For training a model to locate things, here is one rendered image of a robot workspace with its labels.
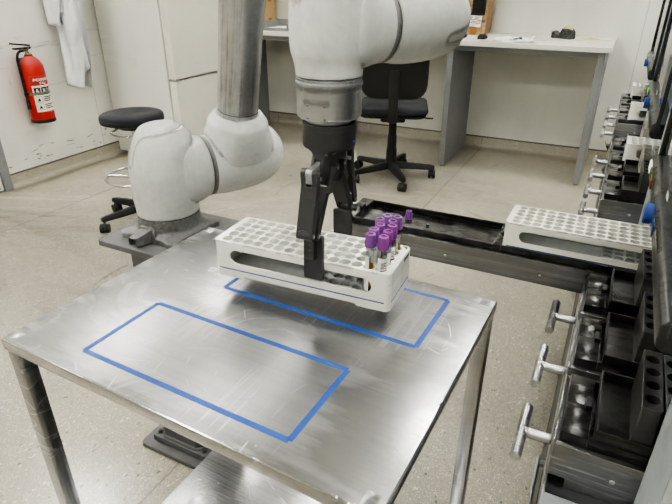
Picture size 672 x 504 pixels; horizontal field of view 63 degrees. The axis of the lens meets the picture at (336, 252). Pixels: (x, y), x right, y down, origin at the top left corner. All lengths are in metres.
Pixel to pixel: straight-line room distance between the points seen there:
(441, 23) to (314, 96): 0.21
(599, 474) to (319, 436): 0.32
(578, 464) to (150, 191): 1.04
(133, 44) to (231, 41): 3.14
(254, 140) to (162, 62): 2.92
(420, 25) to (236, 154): 0.71
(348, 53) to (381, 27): 0.06
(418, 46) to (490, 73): 3.90
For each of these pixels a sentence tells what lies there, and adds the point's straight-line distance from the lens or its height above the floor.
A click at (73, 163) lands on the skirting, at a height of 0.03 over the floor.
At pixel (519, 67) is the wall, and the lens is 4.64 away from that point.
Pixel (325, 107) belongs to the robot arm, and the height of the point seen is 1.13.
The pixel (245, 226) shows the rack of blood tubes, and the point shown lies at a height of 0.90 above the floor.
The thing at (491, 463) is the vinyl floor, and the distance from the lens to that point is 1.78.
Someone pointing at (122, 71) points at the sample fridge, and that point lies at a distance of 4.56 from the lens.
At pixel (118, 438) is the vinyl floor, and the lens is 1.91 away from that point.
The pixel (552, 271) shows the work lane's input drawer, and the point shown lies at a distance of 1.10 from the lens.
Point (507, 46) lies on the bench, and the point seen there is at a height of 0.88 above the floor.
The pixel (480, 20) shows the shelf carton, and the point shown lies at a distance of 4.41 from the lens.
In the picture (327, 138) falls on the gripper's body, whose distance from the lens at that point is 0.74.
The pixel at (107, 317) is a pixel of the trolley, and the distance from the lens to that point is 0.90.
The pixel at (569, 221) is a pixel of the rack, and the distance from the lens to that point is 1.13.
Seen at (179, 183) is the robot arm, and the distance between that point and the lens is 1.34.
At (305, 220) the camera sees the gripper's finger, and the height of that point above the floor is 0.99.
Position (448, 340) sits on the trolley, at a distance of 0.80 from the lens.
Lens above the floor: 1.28
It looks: 27 degrees down
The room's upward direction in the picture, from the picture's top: straight up
